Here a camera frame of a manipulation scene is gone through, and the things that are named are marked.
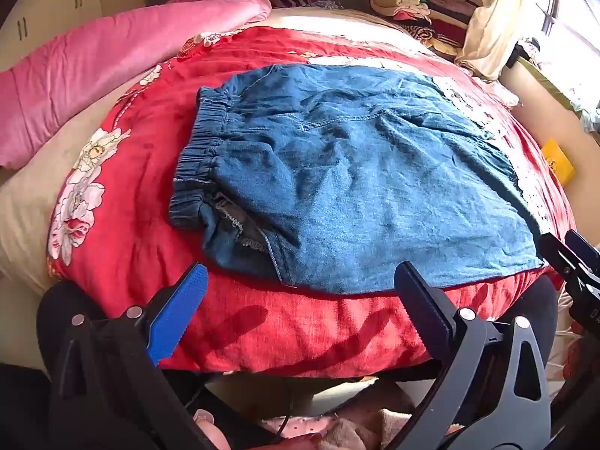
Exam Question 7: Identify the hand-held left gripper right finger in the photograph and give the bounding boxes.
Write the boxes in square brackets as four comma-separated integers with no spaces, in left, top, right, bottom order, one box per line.
[389,261,554,450]

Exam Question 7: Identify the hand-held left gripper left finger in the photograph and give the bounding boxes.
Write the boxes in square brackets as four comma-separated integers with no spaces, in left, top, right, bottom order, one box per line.
[47,262,230,450]

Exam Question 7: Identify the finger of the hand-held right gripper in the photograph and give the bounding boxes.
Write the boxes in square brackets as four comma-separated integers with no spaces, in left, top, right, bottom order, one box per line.
[565,229,600,273]
[538,232,579,287]

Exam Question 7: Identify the blue denim pants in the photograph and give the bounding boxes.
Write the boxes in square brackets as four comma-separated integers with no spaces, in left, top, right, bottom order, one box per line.
[169,63,545,296]

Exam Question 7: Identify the yellow box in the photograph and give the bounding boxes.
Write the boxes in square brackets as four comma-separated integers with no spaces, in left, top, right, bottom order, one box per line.
[541,138,575,181]

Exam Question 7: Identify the red floral blanket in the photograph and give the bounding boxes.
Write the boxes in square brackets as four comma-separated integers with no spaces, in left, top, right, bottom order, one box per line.
[47,25,577,380]

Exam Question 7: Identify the pink fuzzy cloth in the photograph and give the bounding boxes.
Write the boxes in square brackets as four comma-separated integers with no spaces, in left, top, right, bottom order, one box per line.
[258,408,465,450]

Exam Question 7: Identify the cream hanging cloth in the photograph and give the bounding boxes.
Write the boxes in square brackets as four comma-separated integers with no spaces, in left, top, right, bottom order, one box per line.
[454,0,545,80]

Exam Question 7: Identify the window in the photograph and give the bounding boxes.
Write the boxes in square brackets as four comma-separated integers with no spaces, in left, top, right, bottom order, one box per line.
[534,0,600,57]

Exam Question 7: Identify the pink quilt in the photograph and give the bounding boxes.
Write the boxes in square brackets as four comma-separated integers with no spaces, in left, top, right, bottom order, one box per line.
[0,0,273,170]

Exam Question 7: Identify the stack of folded clothes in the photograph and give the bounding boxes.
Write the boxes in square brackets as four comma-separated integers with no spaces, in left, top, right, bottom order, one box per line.
[370,0,479,59]

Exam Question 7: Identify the cream wardrobe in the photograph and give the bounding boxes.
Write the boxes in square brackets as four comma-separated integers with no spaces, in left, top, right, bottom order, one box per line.
[0,0,155,62]

